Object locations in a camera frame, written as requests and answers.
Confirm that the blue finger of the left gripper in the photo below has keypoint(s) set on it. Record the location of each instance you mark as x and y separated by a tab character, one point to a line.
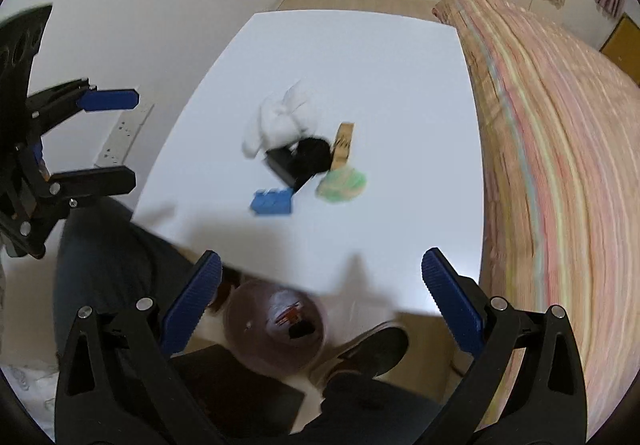
95	182
107	100

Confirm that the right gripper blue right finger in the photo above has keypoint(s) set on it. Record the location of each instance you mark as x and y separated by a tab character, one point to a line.
450	291

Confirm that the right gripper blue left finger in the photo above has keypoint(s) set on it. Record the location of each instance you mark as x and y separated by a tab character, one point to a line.
182	317

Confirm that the green pastel sponge ball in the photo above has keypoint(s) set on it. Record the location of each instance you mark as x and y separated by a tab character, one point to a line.
341	185

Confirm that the dark red carton box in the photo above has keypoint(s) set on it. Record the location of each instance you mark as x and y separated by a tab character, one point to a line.
289	315

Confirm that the pink trash bin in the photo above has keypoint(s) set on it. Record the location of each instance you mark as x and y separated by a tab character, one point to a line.
273	330

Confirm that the white power strip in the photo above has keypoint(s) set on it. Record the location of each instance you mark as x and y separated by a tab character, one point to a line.
118	144

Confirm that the black shoe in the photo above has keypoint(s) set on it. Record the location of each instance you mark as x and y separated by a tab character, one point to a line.
371	354

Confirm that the blue toy brick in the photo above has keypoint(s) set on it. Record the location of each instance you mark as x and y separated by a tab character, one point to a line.
272	202

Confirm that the black binder clip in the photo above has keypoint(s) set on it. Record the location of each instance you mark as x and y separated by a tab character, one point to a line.
284	163

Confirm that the white patterned jacket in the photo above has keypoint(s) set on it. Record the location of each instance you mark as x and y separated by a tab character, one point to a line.
36	389

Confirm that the black fuzzy pompom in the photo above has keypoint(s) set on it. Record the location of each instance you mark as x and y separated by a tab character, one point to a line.
313	155

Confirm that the yellow wooden board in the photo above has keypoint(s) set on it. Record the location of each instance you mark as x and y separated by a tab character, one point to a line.
623	47

